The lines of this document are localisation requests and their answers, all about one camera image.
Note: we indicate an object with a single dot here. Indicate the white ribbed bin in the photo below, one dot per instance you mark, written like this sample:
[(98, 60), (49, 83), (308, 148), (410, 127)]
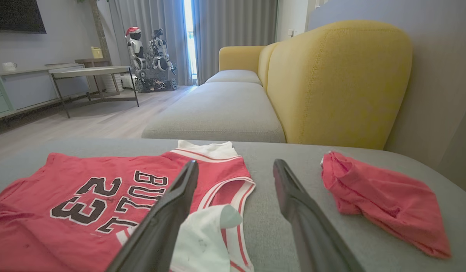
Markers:
[(112, 84)]

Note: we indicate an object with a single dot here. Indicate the red shorts with white stripe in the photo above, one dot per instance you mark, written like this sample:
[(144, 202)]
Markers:
[(387, 200)]

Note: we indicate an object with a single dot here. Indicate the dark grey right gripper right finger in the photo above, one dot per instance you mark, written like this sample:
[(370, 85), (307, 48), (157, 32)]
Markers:
[(312, 234)]

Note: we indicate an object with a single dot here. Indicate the grey pleated curtain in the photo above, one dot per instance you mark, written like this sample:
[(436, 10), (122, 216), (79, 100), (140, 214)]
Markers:
[(225, 34)]

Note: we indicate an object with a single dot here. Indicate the wooden side table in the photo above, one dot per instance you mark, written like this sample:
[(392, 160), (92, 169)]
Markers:
[(93, 61)]

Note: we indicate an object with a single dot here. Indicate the large yellow sofa backrest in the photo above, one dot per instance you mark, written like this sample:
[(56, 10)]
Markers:
[(338, 83)]

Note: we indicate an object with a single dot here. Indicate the metal frame coffee table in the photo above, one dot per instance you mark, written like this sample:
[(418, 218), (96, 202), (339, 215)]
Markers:
[(93, 71)]

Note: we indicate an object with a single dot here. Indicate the white mug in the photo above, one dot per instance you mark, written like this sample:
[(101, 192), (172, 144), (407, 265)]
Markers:
[(8, 67)]

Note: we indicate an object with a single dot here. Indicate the large grey sofa seat cushion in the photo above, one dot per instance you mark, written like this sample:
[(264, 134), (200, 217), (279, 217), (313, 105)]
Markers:
[(263, 226)]

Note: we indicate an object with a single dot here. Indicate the medium grey sofa seat cushion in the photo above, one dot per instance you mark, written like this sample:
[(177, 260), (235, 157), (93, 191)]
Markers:
[(217, 113)]

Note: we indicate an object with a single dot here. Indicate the robot with santa hat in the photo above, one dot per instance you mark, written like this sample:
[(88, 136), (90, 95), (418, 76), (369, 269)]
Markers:
[(135, 45)]

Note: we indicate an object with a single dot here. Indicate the small yellow sofa backrest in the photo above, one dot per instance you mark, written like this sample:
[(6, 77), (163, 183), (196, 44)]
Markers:
[(238, 58)]

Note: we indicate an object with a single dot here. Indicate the yellow small container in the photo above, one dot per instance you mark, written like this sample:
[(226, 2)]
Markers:
[(96, 53)]

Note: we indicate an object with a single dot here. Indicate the black wheeled robot base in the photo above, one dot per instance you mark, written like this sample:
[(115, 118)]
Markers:
[(155, 79)]

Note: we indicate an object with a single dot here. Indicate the red basketball jersey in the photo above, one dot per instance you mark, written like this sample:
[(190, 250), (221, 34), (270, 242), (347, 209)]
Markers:
[(36, 177)]

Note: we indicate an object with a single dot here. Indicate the white and black humanoid robot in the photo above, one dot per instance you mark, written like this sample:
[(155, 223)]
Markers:
[(160, 49)]

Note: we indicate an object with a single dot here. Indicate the black flat television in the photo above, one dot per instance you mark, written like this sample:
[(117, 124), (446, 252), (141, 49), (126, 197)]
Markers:
[(15, 15)]

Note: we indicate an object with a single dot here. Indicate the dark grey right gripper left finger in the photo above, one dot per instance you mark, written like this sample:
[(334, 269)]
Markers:
[(157, 234)]

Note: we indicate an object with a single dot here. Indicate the grey low tv cabinet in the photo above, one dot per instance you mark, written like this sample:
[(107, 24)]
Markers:
[(25, 88)]

